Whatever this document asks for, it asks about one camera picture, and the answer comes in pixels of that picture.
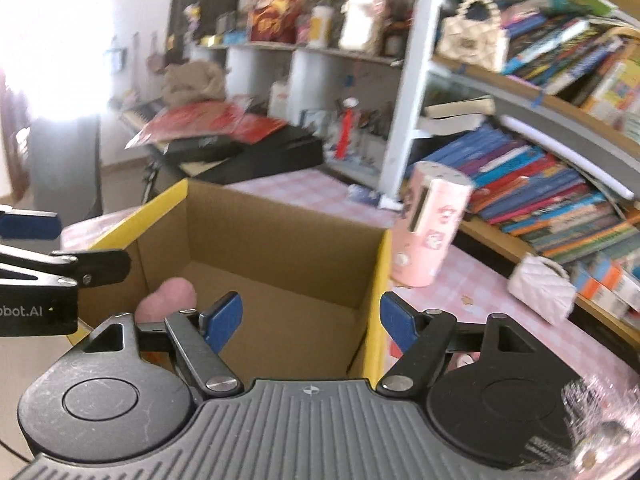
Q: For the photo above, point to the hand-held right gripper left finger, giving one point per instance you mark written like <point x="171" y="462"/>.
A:
<point x="225" y="317"/>

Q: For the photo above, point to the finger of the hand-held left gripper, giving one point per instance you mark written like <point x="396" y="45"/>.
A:
<point x="102" y="266"/>
<point x="30" y="226"/>

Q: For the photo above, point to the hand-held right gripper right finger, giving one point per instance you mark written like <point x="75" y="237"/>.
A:
<point x="397" y="322"/>

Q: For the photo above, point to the pink plush toy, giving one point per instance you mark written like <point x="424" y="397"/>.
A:
<point x="165" y="300"/>

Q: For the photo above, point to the yellow cardboard box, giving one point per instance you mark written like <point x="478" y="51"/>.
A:
<point x="280" y="230"/>

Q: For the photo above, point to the grey chair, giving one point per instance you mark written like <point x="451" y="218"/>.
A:
<point x="62" y="165"/>

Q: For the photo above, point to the pink cylindrical container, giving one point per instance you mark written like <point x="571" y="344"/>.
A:
<point x="435" y="240"/>

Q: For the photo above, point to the small spray bottle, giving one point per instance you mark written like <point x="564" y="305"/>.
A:
<point x="367" y="195"/>

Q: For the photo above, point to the small white quilted purse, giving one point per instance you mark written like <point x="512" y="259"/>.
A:
<point x="542" y="290"/>

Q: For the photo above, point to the electronic keyboard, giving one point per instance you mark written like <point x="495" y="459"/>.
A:
<point x="142" y="112"/>

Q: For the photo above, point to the red paper packets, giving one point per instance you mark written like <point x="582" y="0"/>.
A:
<point x="200" y="120"/>

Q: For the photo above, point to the long row of colourful books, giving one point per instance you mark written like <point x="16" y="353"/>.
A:
<point x="540" y="195"/>

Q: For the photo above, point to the red tassel ornament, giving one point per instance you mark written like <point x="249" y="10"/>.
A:
<point x="346" y="130"/>

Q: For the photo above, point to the brown bundled cloth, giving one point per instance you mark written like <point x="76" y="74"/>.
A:
<point x="192" y="82"/>

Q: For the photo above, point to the stacked thick white-paged books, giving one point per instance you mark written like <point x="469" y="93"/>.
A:
<point x="457" y="115"/>

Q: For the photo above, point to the white box red label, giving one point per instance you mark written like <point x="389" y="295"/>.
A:
<point x="279" y="100"/>

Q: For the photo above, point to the clear plastic wrap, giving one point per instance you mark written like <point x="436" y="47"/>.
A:
<point x="605" y="425"/>

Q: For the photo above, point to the white rolled paper tube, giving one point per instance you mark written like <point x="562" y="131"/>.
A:
<point x="565" y="152"/>

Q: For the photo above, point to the curved wooden bookshelf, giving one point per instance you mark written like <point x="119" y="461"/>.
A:
<point x="565" y="105"/>

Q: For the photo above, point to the white bottle yellow label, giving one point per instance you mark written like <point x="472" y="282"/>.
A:
<point x="320" y="27"/>

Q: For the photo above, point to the red gift box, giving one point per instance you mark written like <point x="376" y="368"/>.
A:
<point x="275" y="12"/>

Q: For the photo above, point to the white gift bag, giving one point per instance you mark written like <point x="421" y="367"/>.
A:
<point x="360" y="17"/>

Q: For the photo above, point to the leaning row of colourful books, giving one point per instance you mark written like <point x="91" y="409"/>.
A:
<point x="575" y="55"/>

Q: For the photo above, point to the blue hanging wall bag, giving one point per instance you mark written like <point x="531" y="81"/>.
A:
<point x="116" y="60"/>

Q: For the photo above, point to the pink hanging wall bag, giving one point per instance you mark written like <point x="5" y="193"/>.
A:
<point x="154" y="57"/>

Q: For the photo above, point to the grey wall shelf unit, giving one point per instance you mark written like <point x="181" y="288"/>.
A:
<point x="310" y="67"/>

